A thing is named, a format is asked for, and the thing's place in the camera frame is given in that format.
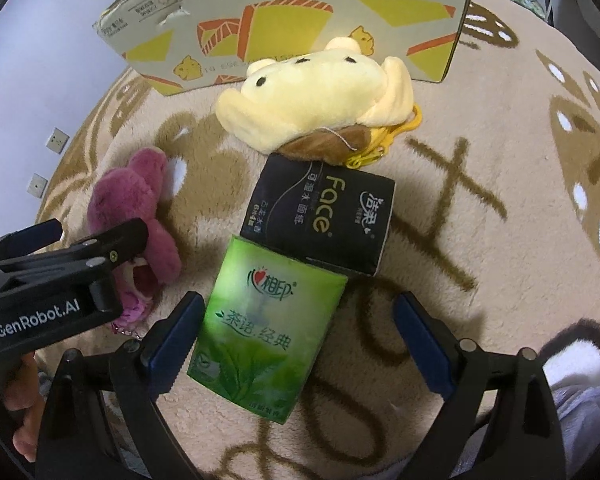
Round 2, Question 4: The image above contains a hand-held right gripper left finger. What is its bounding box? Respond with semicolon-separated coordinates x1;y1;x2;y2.
34;291;206;480

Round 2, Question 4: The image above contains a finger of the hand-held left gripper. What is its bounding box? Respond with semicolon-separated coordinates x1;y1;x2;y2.
0;217;150;282
0;218;65;267

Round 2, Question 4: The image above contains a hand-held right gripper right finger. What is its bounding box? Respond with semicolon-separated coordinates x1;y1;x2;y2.
393;292;566;480

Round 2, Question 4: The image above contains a pink bear plush toy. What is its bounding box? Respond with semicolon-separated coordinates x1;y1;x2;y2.
87;146;183;335

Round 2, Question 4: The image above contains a green tissue pack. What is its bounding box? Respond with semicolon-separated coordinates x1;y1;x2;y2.
186;234;349;426

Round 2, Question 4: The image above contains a printed cardboard box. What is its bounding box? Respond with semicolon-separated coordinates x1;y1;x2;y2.
94;0;481;97

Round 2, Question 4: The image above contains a person's left hand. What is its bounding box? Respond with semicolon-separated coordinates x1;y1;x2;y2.
5;352;44;463

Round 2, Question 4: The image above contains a white fuzzy slipper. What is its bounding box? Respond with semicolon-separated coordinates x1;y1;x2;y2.
537;320;600;396

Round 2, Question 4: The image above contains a person's leg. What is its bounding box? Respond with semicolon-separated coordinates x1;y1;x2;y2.
455;385;600;480

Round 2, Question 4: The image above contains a black tissue pack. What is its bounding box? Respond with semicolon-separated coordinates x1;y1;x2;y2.
240;154;397;277

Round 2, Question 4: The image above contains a yellow bear plush toy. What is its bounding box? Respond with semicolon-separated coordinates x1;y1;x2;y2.
215;36;424;168

